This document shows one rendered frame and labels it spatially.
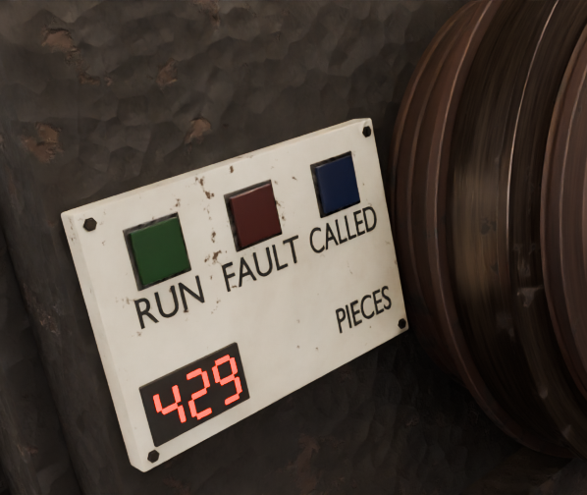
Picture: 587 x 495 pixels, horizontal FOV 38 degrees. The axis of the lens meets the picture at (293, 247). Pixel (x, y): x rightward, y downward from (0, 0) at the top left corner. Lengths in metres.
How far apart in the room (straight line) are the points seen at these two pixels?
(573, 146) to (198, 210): 0.26
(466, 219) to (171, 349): 0.23
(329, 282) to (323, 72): 0.16
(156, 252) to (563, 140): 0.29
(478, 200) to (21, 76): 0.32
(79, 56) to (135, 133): 0.06
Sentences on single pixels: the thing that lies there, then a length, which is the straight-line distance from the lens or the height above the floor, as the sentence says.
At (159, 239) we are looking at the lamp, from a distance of 0.57.
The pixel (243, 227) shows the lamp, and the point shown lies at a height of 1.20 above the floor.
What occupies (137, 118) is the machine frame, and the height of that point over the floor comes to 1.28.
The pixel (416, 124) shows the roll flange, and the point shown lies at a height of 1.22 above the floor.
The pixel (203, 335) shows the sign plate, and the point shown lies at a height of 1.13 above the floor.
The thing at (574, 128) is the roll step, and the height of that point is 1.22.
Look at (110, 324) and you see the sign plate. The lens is 0.56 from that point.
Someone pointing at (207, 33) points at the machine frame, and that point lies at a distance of 0.62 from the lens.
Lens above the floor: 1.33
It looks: 15 degrees down
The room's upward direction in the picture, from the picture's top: 12 degrees counter-clockwise
